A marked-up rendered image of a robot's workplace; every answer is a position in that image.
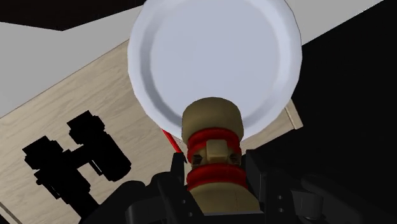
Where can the light wooden table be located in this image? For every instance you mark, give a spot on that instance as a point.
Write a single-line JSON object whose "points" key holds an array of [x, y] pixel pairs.
{"points": [[105, 96]]}

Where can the thin red stick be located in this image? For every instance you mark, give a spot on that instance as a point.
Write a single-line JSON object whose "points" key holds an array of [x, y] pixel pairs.
{"points": [[172, 142]]}

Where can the tan figure with red rings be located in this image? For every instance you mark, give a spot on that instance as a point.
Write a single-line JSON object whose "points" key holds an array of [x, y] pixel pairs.
{"points": [[214, 118]]}

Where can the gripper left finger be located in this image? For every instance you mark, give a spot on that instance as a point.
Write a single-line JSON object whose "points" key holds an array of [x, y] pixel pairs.
{"points": [[161, 198]]}

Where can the white round plate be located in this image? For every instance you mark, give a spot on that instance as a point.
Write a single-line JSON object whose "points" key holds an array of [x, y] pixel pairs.
{"points": [[217, 59]]}

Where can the black binoculars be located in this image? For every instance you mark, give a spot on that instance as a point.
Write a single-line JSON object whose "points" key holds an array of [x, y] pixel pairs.
{"points": [[77, 155]]}

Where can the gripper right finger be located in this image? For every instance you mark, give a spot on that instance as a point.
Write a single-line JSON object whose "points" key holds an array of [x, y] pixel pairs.
{"points": [[273, 198]]}

